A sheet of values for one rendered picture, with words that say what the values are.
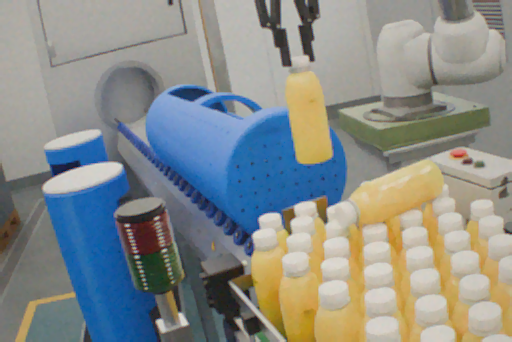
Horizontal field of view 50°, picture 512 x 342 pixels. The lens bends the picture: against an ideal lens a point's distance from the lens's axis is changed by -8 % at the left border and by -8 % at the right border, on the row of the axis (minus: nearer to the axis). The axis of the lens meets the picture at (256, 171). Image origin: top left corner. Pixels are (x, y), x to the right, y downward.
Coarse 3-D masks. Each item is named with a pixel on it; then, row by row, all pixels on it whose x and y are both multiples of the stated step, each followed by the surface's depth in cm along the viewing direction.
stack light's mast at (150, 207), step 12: (132, 204) 69; (144, 204) 68; (156, 204) 68; (120, 216) 66; (132, 216) 65; (144, 216) 65; (156, 300) 71; (168, 300) 71; (168, 312) 71; (168, 324) 71
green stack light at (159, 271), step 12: (156, 252) 67; (168, 252) 68; (132, 264) 68; (144, 264) 67; (156, 264) 67; (168, 264) 68; (180, 264) 70; (132, 276) 69; (144, 276) 67; (156, 276) 67; (168, 276) 68; (180, 276) 69; (144, 288) 68; (156, 288) 68; (168, 288) 68
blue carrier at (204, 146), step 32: (160, 96) 194; (192, 96) 201; (224, 96) 157; (160, 128) 175; (192, 128) 145; (224, 128) 127; (256, 128) 118; (288, 128) 121; (192, 160) 140; (224, 160) 119; (256, 160) 120; (288, 160) 122; (224, 192) 119; (256, 192) 121; (288, 192) 124; (320, 192) 126; (256, 224) 122
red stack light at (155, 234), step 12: (156, 216) 67; (168, 216) 68; (120, 228) 67; (132, 228) 66; (144, 228) 66; (156, 228) 66; (168, 228) 68; (132, 240) 66; (144, 240) 66; (156, 240) 66; (168, 240) 68; (132, 252) 67; (144, 252) 66
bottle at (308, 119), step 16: (288, 80) 104; (304, 80) 103; (288, 96) 104; (304, 96) 103; (320, 96) 104; (304, 112) 104; (320, 112) 104; (304, 128) 104; (320, 128) 105; (304, 144) 105; (320, 144) 105; (304, 160) 107; (320, 160) 106
